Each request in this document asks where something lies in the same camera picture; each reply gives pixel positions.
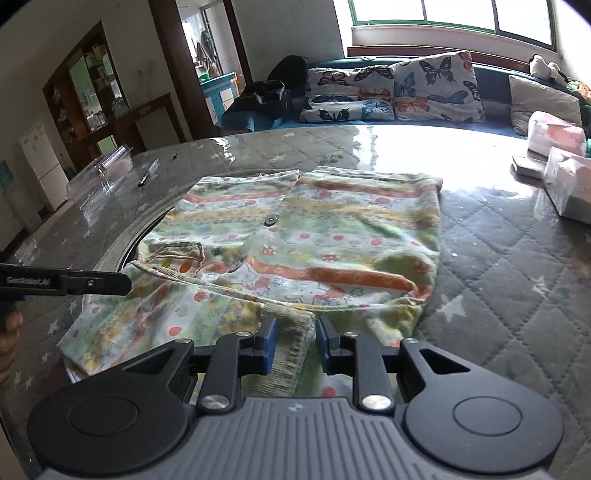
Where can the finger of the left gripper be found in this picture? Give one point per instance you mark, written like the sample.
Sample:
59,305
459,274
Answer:
94,283

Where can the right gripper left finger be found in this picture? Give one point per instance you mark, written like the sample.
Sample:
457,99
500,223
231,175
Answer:
231,358

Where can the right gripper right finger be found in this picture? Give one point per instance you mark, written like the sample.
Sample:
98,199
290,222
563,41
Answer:
360,357

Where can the floral children's jacket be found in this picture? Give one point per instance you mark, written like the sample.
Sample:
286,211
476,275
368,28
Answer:
359,248

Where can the black clothes pile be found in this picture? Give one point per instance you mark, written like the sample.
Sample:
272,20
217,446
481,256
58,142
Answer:
266,104

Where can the left hand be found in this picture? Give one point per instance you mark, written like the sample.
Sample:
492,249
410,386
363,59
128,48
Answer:
8,342

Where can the black round induction cooktop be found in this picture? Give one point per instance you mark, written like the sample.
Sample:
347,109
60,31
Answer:
130,253

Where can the clear plastic clamshell box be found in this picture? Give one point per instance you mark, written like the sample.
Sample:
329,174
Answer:
100,177

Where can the white refrigerator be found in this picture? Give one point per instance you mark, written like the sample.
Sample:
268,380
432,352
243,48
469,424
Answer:
45,165

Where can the black marker pen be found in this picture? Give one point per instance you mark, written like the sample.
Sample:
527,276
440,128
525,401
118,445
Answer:
149,173

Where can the dark wooden side table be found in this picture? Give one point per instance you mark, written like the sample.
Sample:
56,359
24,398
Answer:
152,125

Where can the quilted grey star tablecloth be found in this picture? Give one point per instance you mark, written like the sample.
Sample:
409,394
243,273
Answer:
513,288

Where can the dark wooden display cabinet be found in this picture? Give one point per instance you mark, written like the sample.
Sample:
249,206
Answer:
85,99

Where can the blue white cabinet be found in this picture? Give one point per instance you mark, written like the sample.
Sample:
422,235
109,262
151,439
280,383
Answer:
219,93

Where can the butterfly pillow lower left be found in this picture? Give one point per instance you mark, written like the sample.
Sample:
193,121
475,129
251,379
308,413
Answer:
342,108

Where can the flat book under tissues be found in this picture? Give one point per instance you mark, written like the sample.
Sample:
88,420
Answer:
530,167

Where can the butterfly pillow upper left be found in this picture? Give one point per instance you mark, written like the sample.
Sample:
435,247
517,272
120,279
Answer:
361,83

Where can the pink tissue pack near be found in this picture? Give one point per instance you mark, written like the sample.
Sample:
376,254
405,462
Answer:
567,180

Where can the pink tissue pack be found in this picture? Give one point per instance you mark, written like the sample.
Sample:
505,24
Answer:
567,180
546,131

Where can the large butterfly pillow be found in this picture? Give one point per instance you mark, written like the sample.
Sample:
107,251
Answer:
438,87

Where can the pink tissue pack far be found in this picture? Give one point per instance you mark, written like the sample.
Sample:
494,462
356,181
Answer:
546,131

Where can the grey cushion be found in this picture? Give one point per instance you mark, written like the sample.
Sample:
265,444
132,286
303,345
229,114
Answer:
529,96

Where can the blue sofa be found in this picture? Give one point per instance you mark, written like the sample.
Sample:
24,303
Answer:
494,88

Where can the white plush toy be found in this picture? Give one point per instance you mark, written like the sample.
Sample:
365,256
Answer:
540,69

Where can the green framed window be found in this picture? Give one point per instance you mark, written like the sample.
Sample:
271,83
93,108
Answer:
528,21

